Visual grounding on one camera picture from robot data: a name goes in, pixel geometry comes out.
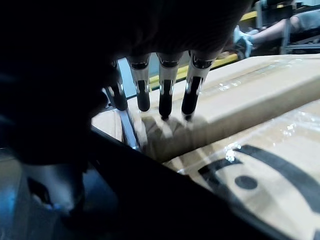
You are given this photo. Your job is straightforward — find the yellow shelf beam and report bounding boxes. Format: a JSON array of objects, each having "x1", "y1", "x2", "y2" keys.
[{"x1": 240, "y1": 10, "x2": 258, "y2": 23}]

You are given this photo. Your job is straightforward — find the black plastic housing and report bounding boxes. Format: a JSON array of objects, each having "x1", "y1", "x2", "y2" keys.
[{"x1": 59, "y1": 126, "x2": 291, "y2": 240}]

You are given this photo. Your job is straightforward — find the person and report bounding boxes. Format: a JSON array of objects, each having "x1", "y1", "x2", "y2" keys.
[{"x1": 232, "y1": 9, "x2": 320, "y2": 58}]

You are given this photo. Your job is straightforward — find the grey metal shelf frame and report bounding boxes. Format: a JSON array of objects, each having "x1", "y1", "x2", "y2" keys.
[{"x1": 279, "y1": 14, "x2": 320, "y2": 55}]

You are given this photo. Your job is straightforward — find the cardboard box with black print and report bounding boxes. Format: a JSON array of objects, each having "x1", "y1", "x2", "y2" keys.
[{"x1": 162, "y1": 99, "x2": 320, "y2": 240}]

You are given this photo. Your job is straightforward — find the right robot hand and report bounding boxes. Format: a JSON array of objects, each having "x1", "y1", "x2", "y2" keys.
[{"x1": 0, "y1": 0, "x2": 253, "y2": 217}]

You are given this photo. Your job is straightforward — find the plain brown cardboard box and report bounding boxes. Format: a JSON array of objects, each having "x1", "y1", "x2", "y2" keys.
[{"x1": 91, "y1": 53, "x2": 320, "y2": 164}]

